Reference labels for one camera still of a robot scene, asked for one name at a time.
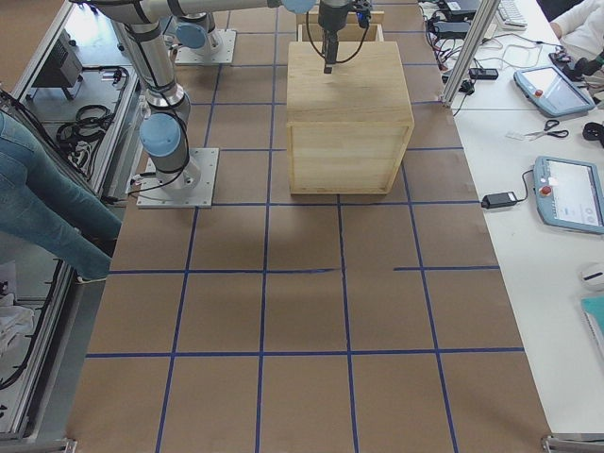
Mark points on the teal notebook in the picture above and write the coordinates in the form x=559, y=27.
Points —
x=593, y=309

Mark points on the black power adapter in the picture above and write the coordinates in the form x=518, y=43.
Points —
x=498, y=200

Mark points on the black power brick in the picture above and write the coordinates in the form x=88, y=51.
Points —
x=450, y=30

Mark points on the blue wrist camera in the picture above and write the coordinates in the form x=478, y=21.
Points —
x=362, y=9

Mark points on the aluminium side rail frame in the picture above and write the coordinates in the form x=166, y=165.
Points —
x=60, y=125

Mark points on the white round device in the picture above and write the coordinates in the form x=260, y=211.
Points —
x=591, y=275

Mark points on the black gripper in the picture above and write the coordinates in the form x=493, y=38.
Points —
x=329, y=16

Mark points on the black small device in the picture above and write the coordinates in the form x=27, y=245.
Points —
x=483, y=73

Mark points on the aluminium frame post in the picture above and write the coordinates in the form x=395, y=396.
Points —
x=483, y=17

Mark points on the wooden drawer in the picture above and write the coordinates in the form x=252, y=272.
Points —
x=350, y=33

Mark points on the wooden drawer cabinet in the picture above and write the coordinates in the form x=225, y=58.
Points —
x=347, y=131

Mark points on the white keyboard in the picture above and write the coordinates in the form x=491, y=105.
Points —
x=509, y=17

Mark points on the black handled scissors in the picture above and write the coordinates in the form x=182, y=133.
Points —
x=550, y=128

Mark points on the teach pendant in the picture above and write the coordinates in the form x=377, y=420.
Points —
x=568, y=194
x=552, y=92

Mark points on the black strap object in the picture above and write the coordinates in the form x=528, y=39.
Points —
x=593, y=132

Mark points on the lower teach pendant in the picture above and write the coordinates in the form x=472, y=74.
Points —
x=568, y=194

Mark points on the upper teach pendant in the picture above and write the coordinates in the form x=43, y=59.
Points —
x=552, y=92

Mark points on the black control box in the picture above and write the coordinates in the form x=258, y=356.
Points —
x=62, y=68

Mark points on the person in white sleeve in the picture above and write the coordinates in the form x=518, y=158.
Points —
x=580, y=29

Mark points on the person in blue jeans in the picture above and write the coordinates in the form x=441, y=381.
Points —
x=42, y=206

